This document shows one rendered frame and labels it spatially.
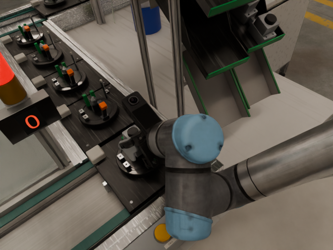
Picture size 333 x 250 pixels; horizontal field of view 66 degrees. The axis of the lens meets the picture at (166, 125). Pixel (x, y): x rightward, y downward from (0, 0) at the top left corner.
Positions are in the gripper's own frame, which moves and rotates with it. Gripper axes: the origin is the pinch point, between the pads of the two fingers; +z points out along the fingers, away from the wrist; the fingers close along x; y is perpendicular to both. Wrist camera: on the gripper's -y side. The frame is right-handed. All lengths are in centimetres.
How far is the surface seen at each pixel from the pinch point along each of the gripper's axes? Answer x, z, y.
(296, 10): 168, 61, -5
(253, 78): 44.4, -1.9, 5.8
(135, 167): -3.6, 3.2, 8.6
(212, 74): 21.0, -15.2, -3.6
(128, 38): 45, 71, -40
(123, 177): -7.8, 5.2, 9.4
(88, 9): 42, 94, -71
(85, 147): -10.8, 17.8, -2.8
